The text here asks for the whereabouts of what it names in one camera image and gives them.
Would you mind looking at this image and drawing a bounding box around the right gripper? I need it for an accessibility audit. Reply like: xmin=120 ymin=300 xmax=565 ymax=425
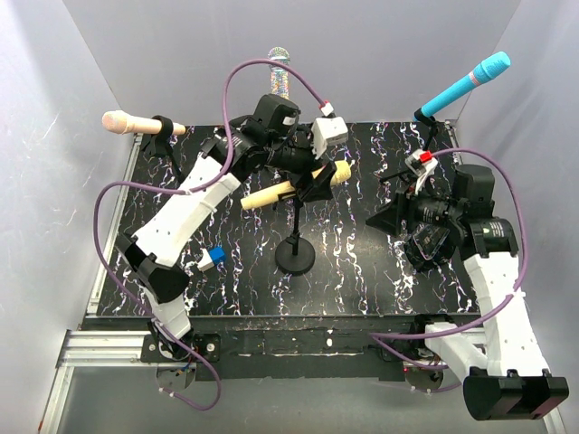
xmin=365 ymin=174 xmax=462 ymax=238

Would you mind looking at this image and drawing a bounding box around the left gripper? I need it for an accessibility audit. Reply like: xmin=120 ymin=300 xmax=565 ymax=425
xmin=267 ymin=129 xmax=337 ymax=202

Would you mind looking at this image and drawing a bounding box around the cream yellow microphone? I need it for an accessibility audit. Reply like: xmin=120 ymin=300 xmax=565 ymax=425
xmin=241 ymin=160 xmax=351 ymax=210

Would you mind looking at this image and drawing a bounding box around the black round-base mic stand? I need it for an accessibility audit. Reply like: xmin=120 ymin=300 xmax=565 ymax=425
xmin=275 ymin=197 xmax=316 ymax=276

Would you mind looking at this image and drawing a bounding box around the glitter rhinestone microphone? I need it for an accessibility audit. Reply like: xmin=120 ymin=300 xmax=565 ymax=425
xmin=268 ymin=47 xmax=290 ymax=99

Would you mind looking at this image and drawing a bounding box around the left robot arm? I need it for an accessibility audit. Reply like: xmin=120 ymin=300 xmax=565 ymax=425
xmin=116 ymin=94 xmax=348 ymax=362

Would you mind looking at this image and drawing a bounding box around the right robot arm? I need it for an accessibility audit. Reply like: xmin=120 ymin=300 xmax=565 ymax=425
xmin=366 ymin=165 xmax=569 ymax=420

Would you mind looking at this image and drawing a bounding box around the black tripod stand, cyan microphone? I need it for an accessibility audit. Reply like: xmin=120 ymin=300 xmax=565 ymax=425
xmin=413 ymin=108 xmax=439 ymax=151

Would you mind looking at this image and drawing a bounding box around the cyan blue microphone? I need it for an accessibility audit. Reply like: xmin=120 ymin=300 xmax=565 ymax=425
xmin=413 ymin=52 xmax=511 ymax=121

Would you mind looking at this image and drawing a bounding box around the pink microphone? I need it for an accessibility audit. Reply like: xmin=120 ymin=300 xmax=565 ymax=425
xmin=101 ymin=110 xmax=186 ymax=136

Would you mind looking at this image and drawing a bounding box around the blue and white block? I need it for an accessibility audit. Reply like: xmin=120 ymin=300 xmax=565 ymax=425
xmin=197 ymin=247 xmax=226 ymax=272

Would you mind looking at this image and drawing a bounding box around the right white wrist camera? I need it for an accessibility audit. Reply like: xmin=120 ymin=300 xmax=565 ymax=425
xmin=404 ymin=149 xmax=438 ymax=194

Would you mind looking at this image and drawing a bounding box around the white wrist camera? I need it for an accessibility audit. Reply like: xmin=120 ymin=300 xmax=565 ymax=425
xmin=311 ymin=117 xmax=348 ymax=159
xmin=404 ymin=149 xmax=438 ymax=194

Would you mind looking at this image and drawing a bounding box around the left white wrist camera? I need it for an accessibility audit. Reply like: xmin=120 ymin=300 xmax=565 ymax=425
xmin=311 ymin=117 xmax=348 ymax=159

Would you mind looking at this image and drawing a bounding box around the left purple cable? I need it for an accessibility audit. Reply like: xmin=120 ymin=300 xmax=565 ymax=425
xmin=94 ymin=58 xmax=334 ymax=411

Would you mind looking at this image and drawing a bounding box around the purple cable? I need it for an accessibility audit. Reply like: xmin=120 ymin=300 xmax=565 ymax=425
xmin=94 ymin=58 xmax=334 ymax=411
xmin=370 ymin=146 xmax=529 ymax=392

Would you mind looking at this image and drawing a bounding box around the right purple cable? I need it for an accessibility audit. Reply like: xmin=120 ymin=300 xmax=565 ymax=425
xmin=370 ymin=146 xmax=529 ymax=392

